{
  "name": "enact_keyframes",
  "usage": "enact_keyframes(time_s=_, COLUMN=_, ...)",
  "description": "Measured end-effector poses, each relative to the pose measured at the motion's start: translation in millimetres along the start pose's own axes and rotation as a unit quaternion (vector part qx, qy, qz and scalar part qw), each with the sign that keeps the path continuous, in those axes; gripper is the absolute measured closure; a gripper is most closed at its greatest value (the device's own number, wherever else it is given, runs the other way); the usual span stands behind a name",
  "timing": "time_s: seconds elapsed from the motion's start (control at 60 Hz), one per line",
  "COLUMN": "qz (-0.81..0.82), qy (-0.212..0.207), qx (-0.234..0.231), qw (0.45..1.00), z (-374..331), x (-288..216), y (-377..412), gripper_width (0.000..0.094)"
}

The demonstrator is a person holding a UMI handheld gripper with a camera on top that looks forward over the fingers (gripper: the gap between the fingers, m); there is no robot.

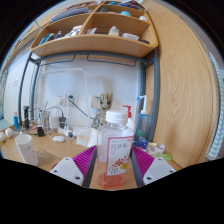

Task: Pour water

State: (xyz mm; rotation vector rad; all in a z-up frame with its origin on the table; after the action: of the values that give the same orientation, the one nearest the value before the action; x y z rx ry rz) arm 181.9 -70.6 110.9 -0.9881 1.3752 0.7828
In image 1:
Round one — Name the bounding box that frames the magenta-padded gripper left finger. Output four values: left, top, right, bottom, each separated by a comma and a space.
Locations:
49, 144, 99, 189

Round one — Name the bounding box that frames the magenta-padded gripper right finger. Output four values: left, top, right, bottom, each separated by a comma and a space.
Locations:
130, 145, 177, 188

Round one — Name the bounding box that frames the clear white-capped drink bottle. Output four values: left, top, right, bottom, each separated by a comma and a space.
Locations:
96, 109, 136, 191

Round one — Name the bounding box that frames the green plastic item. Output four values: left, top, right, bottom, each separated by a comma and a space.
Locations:
151, 152, 173, 162

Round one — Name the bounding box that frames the small blue box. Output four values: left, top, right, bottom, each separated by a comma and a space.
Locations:
132, 137, 149, 150

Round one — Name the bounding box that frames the white earbud case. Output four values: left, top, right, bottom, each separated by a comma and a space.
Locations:
52, 135, 66, 144

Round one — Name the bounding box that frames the small black box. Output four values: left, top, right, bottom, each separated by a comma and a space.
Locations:
36, 125, 46, 138

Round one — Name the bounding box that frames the white plastic cup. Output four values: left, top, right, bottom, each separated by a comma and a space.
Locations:
14, 133, 40, 167

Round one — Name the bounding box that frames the black plug charger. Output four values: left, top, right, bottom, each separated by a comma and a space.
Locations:
58, 115, 68, 130

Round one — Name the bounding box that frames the blue spray bottle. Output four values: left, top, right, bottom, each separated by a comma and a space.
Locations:
134, 95, 151, 141

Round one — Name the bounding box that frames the metal cup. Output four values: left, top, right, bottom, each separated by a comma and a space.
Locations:
40, 110, 51, 132

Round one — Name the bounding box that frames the white red-pump lotion bottle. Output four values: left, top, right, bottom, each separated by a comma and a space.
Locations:
122, 104, 136, 135

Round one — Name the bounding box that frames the black electric shaver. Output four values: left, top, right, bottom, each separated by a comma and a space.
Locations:
22, 105, 31, 131

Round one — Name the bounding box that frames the small blue white-capped bottle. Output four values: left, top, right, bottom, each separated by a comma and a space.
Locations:
12, 111, 21, 131

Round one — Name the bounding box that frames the small tree creature figurine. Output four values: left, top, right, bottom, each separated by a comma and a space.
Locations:
92, 92, 114, 130

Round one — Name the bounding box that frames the green white patterned curtain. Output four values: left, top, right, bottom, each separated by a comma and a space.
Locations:
205, 51, 224, 162

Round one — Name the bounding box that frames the wooden shelf unit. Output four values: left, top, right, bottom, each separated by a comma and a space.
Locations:
30, 0, 160, 59

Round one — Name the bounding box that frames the white wall socket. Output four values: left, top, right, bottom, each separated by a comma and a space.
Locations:
67, 93, 80, 106
56, 95, 67, 106

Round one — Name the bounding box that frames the grey metal desk frame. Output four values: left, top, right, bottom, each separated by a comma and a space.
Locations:
18, 49, 161, 143

